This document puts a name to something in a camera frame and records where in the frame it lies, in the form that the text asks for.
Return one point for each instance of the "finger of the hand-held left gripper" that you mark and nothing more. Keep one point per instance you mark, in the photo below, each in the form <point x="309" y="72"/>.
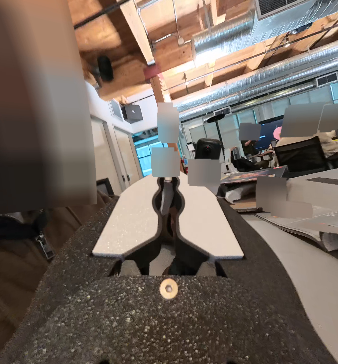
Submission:
<point x="166" y="199"/>

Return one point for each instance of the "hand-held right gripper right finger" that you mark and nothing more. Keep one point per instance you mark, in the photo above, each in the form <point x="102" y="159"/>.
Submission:
<point x="211" y="224"/>

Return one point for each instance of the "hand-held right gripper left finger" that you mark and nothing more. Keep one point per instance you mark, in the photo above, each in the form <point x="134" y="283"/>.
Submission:
<point x="126" y="224"/>

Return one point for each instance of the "grey instruction booklet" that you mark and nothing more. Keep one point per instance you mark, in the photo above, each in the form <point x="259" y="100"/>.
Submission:
<point x="300" y="224"/>

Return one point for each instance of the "black pole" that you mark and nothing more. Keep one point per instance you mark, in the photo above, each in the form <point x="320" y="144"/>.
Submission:
<point x="220" y="128"/>

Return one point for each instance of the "dark printed flat box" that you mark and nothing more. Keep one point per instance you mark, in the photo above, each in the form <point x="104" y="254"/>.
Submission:
<point x="254" y="172"/>

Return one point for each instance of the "dark monitor screen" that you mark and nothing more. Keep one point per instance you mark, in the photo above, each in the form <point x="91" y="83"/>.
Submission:
<point x="268" y="133"/>

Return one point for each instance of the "black box device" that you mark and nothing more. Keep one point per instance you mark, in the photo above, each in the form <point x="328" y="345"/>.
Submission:
<point x="132" y="112"/>

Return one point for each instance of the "pink round object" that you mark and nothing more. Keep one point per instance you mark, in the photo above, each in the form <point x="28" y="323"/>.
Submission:
<point x="277" y="132"/>

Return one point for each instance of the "black office chair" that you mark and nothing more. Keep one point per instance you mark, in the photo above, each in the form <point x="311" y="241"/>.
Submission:
<point x="300" y="153"/>

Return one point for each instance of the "spiral silver ventilation duct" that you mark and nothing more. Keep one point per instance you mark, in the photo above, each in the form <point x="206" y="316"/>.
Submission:
<point x="271" y="76"/>

